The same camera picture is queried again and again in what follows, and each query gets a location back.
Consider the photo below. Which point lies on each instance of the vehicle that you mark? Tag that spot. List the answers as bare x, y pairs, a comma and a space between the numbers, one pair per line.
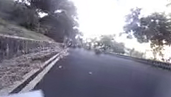
98, 49

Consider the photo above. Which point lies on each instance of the distant trees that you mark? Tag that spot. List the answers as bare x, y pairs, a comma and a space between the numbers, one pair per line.
108, 43

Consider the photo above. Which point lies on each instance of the dark asphalt road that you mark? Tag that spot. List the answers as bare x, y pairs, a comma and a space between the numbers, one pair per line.
107, 85

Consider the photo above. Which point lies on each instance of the pale concrete kerb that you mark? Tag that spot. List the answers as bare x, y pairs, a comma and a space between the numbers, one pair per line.
40, 73

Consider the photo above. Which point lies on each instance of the large dark tree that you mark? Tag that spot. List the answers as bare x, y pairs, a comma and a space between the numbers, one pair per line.
51, 8

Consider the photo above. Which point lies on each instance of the leaf-strewn dirt verge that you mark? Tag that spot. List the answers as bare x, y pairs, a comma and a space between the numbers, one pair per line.
15, 69

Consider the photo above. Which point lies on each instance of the grassy slope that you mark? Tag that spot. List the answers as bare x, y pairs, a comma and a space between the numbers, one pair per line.
12, 30

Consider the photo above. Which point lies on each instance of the broad tree with thin trunk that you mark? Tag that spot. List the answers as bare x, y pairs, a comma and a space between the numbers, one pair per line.
168, 30

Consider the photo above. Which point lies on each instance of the low roadside wall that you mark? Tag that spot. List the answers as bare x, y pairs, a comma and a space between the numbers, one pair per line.
165, 65

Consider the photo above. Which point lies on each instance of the grey concrete retaining wall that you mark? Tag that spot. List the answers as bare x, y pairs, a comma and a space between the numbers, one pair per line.
2, 45

